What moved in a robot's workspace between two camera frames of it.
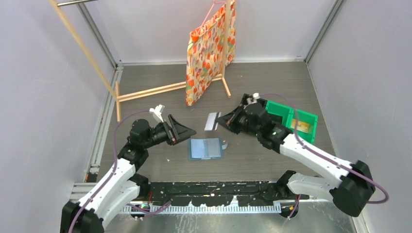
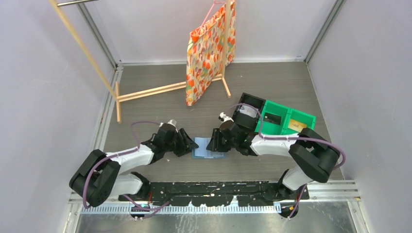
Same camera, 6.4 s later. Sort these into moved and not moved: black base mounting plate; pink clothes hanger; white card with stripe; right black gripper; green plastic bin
Moved: right black gripper; white card with stripe
Not moved: green plastic bin; black base mounting plate; pink clothes hanger
